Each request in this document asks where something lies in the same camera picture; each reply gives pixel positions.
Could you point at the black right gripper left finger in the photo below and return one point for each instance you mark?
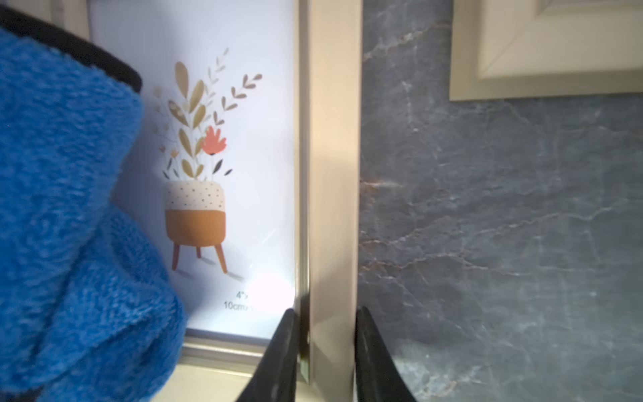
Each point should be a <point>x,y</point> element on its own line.
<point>276,374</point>

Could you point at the gold frame with plant print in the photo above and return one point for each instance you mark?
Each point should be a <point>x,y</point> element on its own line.
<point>526,49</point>

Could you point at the blue microfiber cloth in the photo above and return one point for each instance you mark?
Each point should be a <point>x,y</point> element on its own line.
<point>87,309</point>

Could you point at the gold frame with deer print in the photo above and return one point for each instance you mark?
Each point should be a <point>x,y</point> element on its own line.
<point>244,176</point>

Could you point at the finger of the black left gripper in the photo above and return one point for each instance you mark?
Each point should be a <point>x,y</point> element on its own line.
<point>24,26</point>

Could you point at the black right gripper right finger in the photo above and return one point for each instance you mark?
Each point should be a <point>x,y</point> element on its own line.
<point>376,377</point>

